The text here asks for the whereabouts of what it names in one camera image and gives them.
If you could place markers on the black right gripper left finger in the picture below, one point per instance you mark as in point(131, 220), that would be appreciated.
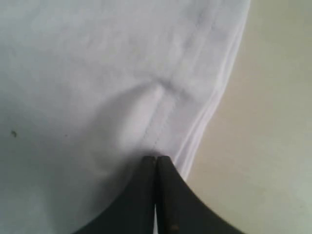
point(133, 211)

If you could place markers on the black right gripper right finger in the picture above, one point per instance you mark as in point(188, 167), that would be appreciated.
point(179, 210)

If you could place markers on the white t-shirt red lettering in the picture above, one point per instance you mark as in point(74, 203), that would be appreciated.
point(87, 87)

